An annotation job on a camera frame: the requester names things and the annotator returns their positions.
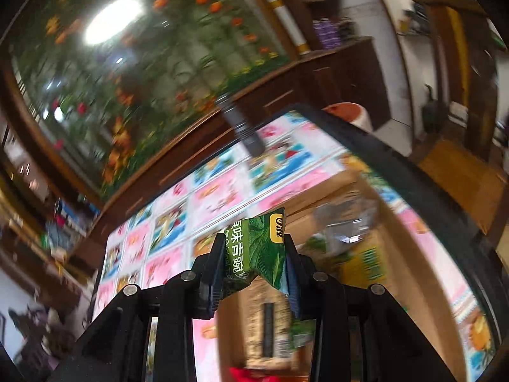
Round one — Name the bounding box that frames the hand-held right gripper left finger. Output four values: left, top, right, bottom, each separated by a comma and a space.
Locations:
52, 233, 227, 382

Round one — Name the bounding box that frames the red snack packet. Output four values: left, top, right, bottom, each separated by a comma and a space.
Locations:
230, 367, 279, 382

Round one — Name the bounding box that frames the white tube with yellow band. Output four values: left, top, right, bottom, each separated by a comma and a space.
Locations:
248, 0, 311, 55

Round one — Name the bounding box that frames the dark metal clutter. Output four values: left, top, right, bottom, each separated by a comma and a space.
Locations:
397, 3, 431, 37

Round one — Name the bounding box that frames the green leaf snack packet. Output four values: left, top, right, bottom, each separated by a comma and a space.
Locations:
220, 207, 296, 301

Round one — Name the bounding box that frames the clear green-edged snack packet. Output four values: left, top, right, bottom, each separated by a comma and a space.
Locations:
242, 276, 307, 371

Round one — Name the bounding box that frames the printed pink tablecloth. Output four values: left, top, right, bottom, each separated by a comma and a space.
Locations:
91, 109, 498, 382

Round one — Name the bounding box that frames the yellow green snack packet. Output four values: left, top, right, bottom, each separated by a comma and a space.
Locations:
342, 243, 389, 287

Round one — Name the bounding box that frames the black jug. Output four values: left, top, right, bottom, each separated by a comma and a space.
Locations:
421, 83, 449, 135

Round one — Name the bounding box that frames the dark wooden cabinet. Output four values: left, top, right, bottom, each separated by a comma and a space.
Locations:
72, 36, 393, 264

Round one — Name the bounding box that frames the wooden post with yellow strip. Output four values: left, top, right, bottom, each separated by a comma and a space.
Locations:
409, 0, 502, 160

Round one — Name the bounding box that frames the cardboard box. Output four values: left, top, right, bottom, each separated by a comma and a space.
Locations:
217, 169, 442, 382

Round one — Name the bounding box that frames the large silver snack packet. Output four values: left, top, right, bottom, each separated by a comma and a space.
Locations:
314, 199, 378, 245

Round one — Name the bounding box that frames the flower painted glass screen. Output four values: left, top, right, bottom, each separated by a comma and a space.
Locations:
0, 0, 296, 204

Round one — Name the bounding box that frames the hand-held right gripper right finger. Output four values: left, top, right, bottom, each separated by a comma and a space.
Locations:
282, 234, 458, 382

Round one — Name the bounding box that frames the purple bottle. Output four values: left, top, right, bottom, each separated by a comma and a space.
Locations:
313, 21, 329, 48
327, 19, 344, 47

